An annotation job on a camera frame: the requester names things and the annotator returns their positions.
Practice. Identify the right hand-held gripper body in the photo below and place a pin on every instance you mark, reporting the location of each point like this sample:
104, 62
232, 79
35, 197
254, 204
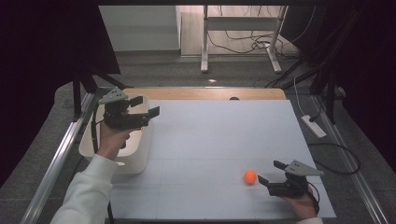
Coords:
286, 186

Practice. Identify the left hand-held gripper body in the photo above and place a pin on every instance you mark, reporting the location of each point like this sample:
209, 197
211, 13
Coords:
124, 119

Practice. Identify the orange ball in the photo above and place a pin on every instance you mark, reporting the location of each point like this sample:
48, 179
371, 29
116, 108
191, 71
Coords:
250, 176

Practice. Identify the white plastic bin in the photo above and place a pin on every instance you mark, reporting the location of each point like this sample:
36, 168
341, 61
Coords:
137, 155

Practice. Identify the person's right hand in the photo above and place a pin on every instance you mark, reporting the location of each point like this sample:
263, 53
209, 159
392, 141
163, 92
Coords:
302, 205

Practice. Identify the person's left hand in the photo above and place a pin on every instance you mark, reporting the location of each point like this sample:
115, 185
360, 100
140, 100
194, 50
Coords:
110, 141

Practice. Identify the white power strip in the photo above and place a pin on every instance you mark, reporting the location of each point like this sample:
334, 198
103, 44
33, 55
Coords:
313, 127

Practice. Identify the black tripod stand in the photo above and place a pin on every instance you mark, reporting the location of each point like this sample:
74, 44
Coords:
76, 99

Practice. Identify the white table mat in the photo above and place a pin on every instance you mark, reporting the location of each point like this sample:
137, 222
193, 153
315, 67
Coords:
218, 140

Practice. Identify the white cabinet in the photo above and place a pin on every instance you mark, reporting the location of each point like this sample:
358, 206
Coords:
140, 28

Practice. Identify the black table grommet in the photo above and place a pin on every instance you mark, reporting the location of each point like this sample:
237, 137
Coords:
234, 98

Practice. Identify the black metal stand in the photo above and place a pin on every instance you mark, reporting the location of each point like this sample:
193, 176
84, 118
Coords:
330, 96

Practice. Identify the dark curtain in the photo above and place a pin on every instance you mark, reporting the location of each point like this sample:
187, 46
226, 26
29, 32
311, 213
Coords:
46, 62
367, 62

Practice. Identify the aluminium floor rail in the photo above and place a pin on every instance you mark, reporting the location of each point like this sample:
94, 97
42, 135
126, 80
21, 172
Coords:
53, 174
358, 177

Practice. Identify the white metal desk frame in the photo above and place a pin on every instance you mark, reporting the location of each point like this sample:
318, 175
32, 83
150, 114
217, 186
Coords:
204, 37

